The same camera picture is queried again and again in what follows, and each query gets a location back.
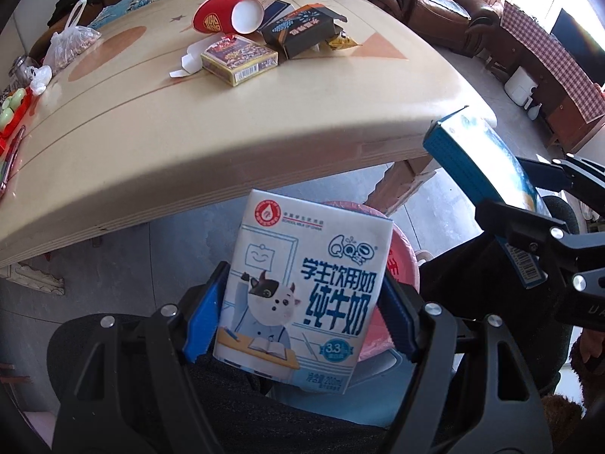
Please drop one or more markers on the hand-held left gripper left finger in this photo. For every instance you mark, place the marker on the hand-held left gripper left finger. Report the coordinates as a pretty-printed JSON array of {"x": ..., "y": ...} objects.
[{"x": 204, "y": 314}]

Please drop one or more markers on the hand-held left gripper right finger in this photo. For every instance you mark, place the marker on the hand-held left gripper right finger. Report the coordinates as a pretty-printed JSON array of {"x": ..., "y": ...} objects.
[{"x": 397, "y": 324}]

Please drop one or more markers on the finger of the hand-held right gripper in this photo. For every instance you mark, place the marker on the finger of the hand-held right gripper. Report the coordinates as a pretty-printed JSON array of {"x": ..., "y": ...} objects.
[
  {"x": 543, "y": 173},
  {"x": 520, "y": 224}
]

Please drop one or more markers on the pink plastic trash bin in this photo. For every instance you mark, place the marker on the pink plastic trash bin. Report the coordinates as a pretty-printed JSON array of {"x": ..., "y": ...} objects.
[{"x": 401, "y": 265}]

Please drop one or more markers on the blue cardboard box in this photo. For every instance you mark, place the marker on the blue cardboard box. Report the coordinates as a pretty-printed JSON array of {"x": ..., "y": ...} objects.
[{"x": 472, "y": 151}]

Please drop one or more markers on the white milk carton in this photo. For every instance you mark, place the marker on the white milk carton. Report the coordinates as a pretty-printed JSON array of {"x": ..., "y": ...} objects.
[{"x": 293, "y": 265}]

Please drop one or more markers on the playing card box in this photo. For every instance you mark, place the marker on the playing card box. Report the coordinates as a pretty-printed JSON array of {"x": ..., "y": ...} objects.
[{"x": 238, "y": 59}]

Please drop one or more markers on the brown fuzzy cloth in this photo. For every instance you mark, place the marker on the brown fuzzy cloth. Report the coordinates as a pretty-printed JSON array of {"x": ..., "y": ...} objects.
[{"x": 583, "y": 359}]

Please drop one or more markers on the blue plastic container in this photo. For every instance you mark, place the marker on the blue plastic container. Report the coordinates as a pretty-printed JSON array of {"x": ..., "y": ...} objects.
[{"x": 373, "y": 373}]

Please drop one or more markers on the white bottle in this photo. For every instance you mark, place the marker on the white bottle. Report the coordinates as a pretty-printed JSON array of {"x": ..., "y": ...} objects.
[{"x": 534, "y": 112}]

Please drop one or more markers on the white appliance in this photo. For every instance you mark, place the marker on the white appliance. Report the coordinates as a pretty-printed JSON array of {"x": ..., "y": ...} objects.
[{"x": 520, "y": 85}]

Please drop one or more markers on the person's left leg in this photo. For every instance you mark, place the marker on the person's left leg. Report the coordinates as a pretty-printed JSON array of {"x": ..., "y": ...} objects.
[{"x": 246, "y": 416}]

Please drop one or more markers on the wooden cabinet with checkered cloth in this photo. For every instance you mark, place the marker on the wooden cabinet with checkered cloth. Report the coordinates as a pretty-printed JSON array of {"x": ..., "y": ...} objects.
[{"x": 553, "y": 52}]

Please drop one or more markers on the wooden table leg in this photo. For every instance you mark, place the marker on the wooden table leg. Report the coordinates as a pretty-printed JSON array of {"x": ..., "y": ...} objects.
[{"x": 401, "y": 182}]

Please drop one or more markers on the black television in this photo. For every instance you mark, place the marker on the black television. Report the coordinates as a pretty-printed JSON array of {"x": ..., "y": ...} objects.
[{"x": 576, "y": 42}]

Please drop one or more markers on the white carved table leg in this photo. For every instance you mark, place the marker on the white carved table leg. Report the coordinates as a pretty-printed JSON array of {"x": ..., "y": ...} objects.
[{"x": 33, "y": 280}]

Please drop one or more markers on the pink plastic item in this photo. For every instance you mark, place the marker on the pink plastic item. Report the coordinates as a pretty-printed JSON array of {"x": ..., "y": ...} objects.
[{"x": 40, "y": 430}]

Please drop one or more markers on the yellow snack wrapper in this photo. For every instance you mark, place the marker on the yellow snack wrapper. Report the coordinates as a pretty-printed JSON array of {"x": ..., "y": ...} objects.
[{"x": 341, "y": 41}]

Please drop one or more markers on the red pen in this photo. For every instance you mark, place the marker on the red pen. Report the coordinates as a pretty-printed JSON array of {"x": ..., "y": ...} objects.
[{"x": 12, "y": 156}]

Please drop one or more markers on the red tray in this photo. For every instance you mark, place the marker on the red tray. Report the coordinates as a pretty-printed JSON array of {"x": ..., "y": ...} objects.
[{"x": 19, "y": 118}]

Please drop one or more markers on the green jelly cup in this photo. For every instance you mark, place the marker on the green jelly cup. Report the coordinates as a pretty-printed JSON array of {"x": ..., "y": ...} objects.
[
  {"x": 17, "y": 99},
  {"x": 6, "y": 117}
]

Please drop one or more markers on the black and orange box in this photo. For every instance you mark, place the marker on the black and orange box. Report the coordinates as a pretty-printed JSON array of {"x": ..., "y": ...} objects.
[{"x": 298, "y": 33}]

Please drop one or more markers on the small white plastic bag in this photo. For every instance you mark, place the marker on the small white plastic bag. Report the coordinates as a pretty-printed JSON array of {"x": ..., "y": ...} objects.
[{"x": 40, "y": 78}]

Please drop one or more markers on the clear plastic bag of nuts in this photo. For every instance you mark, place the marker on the clear plastic bag of nuts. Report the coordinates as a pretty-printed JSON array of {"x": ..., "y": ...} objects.
[{"x": 71, "y": 45}]

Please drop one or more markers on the red paper cup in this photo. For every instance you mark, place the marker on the red paper cup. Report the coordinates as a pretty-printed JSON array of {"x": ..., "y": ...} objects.
[{"x": 222, "y": 14}]

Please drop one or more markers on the glass jar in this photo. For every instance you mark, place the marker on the glass jar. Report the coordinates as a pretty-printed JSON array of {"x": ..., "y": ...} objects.
[{"x": 21, "y": 68}]

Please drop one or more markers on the dark blue box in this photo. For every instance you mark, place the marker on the dark blue box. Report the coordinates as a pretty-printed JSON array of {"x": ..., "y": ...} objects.
[{"x": 279, "y": 9}]

